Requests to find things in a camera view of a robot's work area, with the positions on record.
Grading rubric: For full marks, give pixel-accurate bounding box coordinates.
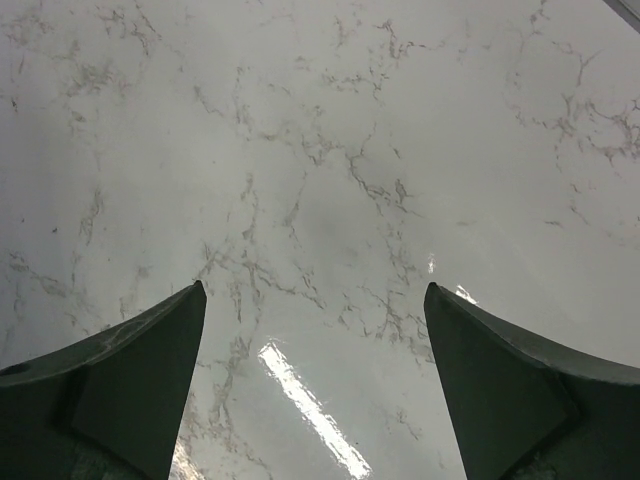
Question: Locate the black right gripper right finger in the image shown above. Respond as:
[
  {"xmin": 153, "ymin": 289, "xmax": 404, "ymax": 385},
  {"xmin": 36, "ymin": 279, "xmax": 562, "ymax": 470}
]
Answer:
[{"xmin": 424, "ymin": 282, "xmax": 639, "ymax": 479}]

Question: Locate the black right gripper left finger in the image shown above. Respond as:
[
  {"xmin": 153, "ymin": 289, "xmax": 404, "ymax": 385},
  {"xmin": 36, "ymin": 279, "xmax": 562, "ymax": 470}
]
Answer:
[{"xmin": 1, "ymin": 282, "xmax": 207, "ymax": 479}]

